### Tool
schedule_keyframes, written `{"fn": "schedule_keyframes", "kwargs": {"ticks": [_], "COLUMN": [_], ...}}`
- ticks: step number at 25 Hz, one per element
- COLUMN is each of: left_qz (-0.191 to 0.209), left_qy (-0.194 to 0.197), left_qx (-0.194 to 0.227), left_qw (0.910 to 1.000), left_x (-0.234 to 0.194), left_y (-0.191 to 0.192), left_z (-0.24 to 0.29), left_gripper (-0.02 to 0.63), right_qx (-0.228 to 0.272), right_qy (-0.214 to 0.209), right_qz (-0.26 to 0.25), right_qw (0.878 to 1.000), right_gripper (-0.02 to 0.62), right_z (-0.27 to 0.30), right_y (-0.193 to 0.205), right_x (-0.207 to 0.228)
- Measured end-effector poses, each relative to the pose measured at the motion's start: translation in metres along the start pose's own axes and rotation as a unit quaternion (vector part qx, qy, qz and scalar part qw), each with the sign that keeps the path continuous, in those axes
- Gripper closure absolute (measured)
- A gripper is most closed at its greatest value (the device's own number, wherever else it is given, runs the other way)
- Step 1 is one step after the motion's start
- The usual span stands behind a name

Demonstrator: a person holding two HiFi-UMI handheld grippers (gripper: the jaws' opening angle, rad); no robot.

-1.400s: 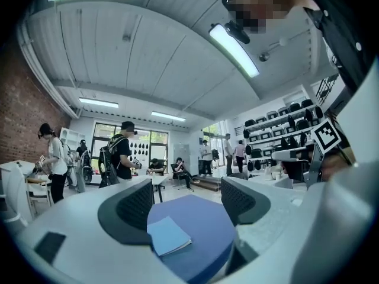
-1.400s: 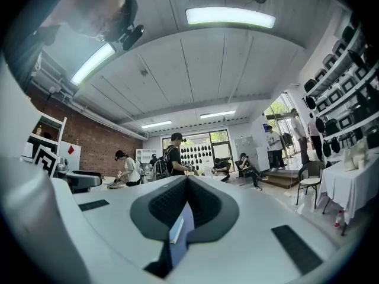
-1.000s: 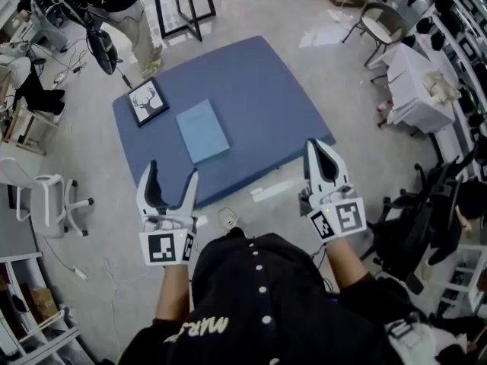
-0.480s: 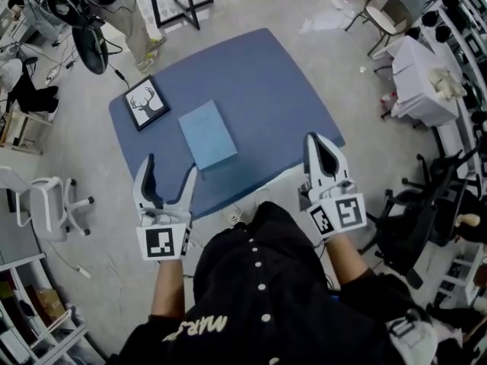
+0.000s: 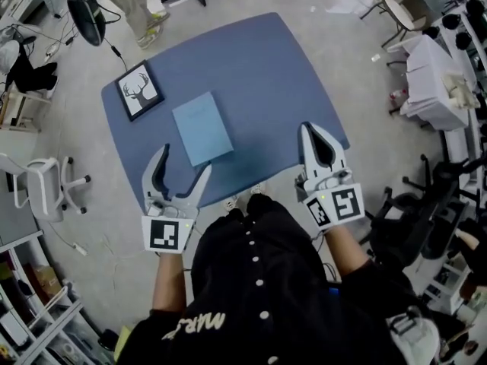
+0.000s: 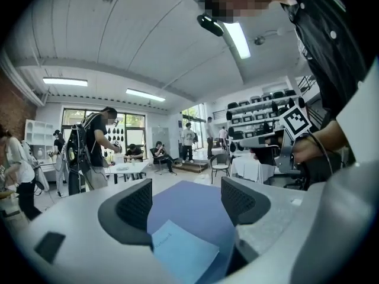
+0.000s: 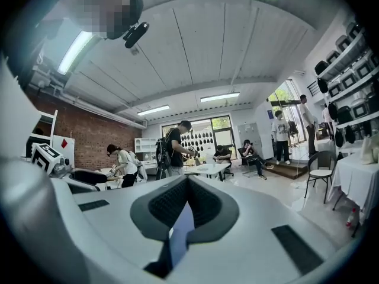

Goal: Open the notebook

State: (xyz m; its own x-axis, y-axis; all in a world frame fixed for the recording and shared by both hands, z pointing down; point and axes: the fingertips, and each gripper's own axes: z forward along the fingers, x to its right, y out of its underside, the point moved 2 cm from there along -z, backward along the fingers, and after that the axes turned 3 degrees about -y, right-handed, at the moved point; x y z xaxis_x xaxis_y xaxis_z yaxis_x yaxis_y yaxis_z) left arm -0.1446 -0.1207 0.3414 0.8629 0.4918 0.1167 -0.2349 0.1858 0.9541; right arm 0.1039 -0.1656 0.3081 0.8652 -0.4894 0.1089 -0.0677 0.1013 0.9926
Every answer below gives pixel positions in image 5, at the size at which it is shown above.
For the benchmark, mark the blue notebook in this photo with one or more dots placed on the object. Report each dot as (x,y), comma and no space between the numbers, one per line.
(203,127)

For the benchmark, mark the brown cardboard box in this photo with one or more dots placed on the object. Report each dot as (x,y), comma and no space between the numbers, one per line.
(43,280)

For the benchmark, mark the cream soft toy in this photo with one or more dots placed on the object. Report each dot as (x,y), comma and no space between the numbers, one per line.
(458,89)

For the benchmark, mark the black framed deer picture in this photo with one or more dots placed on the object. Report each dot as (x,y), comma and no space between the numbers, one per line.
(139,89)

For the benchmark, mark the beige round seat chair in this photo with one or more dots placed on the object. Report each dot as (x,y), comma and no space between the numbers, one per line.
(399,13)

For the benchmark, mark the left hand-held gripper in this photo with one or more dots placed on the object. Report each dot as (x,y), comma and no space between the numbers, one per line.
(163,234)

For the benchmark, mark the white office chair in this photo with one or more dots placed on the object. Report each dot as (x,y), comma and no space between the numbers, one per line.
(42,188)

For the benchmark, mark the white shelf unit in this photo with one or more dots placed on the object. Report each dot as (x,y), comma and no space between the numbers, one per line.
(49,325)

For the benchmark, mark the black oval device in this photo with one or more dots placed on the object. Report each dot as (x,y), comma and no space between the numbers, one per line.
(87,21)

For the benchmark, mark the wooden side rack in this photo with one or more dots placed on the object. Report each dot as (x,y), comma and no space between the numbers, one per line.
(23,112)

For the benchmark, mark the black office chair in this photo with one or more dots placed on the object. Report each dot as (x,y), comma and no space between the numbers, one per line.
(418,219)

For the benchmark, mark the white power strip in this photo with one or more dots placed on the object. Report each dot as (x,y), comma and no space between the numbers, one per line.
(80,248)

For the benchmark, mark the person's left forearm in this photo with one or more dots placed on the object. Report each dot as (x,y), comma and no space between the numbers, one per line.
(169,280)

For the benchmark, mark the white cloth covered table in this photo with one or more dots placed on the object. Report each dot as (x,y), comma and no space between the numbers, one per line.
(430,86)

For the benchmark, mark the person's black buttoned jacket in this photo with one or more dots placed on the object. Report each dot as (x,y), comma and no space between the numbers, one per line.
(274,291)

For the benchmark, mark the blue cloth covered table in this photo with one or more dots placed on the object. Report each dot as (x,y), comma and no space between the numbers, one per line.
(258,82)

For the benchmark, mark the person's right forearm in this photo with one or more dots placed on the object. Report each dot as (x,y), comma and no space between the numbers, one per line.
(346,249)

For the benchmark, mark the yellow plastic stool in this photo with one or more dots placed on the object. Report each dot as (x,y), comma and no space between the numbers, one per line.
(121,342)

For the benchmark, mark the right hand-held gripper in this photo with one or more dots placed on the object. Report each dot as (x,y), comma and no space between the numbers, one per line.
(346,204)

